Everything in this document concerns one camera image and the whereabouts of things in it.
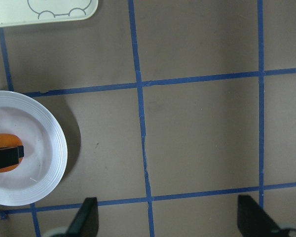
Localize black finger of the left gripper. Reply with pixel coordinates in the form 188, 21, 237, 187
0, 146, 24, 172

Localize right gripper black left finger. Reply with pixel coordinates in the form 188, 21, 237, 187
65, 197, 99, 236

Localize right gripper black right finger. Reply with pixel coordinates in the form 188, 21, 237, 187
237, 195, 280, 237

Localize orange fruit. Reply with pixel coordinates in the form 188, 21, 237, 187
0, 133, 23, 173

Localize white ribbed plate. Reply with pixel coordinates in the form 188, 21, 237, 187
0, 90, 68, 206

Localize cream bear tray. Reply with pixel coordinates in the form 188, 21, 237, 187
0, 0, 99, 28

